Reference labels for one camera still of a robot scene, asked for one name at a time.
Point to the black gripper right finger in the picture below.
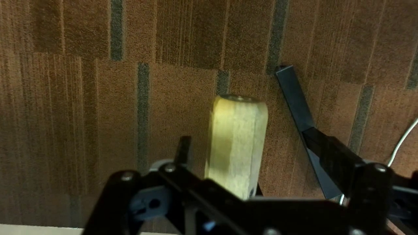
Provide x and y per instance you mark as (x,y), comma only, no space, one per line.
(369,196)

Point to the pale yellow block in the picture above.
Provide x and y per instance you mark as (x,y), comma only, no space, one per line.
(236,144)

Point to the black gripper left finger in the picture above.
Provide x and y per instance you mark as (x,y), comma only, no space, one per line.
(117,204)

